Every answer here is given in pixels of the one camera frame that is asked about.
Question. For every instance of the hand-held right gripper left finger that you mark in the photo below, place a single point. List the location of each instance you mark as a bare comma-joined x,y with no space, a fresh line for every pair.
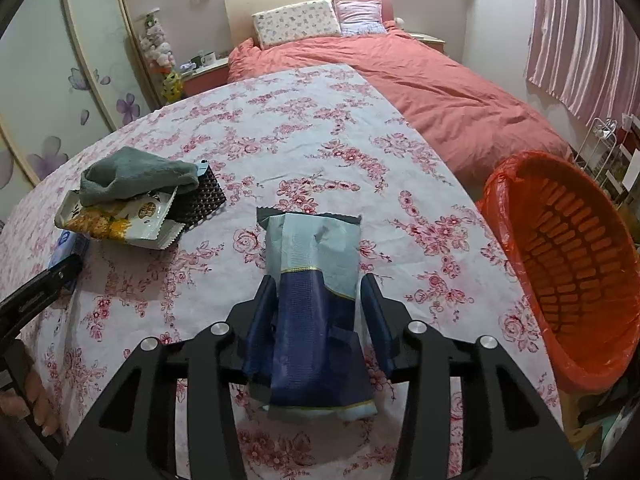
257,325

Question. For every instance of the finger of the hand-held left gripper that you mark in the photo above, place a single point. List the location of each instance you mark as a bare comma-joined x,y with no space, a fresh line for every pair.
40,290

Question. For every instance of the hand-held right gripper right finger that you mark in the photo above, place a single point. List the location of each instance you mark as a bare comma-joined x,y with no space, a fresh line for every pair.
377,320

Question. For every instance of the small blue tissue pack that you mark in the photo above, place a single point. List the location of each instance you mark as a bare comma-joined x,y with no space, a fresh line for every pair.
70,242

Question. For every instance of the teal and navy snack packet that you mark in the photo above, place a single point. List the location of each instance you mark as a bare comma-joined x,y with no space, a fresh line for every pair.
310,260

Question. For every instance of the yellow white snack packet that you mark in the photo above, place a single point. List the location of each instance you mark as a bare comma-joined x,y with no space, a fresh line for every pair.
125,220

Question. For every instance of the black bumpy pad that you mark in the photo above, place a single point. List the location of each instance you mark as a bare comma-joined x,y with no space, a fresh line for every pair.
205,200

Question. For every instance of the grey green towel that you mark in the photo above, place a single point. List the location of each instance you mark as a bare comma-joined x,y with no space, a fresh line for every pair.
135,172

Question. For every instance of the orange plastic basket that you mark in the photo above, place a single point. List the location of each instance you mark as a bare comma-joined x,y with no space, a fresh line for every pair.
565,260

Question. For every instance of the person's left hand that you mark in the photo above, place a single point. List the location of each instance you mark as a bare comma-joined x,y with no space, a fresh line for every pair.
37,395

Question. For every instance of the floral pink white tablecloth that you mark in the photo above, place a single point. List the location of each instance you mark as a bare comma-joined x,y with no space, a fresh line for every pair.
300,150

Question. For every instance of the frosted floral wardrobe door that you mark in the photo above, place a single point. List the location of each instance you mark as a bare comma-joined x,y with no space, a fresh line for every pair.
45,85

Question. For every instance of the bed with salmon duvet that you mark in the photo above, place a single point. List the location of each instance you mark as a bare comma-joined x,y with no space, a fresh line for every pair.
425,85

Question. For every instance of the yellow green plush toy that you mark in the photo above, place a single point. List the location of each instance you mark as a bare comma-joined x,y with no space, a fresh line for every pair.
171,87

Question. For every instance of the pink nightstand with mug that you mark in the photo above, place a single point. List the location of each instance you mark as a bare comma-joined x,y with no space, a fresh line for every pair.
205,79

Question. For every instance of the pile of boxes and clutter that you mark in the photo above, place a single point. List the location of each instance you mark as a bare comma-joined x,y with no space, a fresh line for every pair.
610,425

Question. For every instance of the white green mug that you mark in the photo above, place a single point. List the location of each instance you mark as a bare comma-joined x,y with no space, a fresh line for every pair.
208,58

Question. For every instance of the hanging bunch of plush toys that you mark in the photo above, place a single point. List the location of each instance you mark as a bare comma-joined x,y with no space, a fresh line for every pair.
157,42

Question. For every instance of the pink nightstand with book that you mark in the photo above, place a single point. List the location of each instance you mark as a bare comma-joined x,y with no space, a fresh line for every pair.
427,42

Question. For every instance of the white rolling cart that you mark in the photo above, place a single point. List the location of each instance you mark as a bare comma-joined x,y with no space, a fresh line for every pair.
627,160

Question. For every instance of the small white round object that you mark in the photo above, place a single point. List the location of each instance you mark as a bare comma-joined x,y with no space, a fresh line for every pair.
399,21

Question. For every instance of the pink striped pillow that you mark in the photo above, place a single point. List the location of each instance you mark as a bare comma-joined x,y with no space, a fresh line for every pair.
360,17

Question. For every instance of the white floral pillow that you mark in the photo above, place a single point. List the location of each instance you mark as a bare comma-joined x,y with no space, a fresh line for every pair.
295,22

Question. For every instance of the pink striped curtain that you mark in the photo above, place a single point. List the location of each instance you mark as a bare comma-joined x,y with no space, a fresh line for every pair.
585,35

